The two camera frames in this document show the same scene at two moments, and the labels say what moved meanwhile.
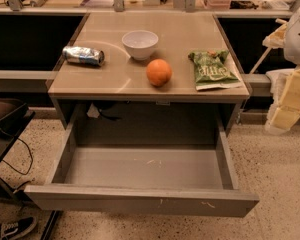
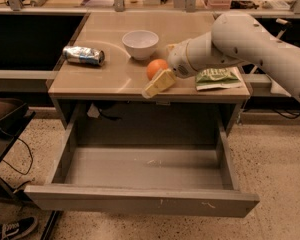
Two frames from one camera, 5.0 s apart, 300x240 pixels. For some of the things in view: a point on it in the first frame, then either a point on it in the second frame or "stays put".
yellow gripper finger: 276,39 to 178,61
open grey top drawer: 148,179 stays put
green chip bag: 214,70 stays put
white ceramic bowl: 140,43 stays put
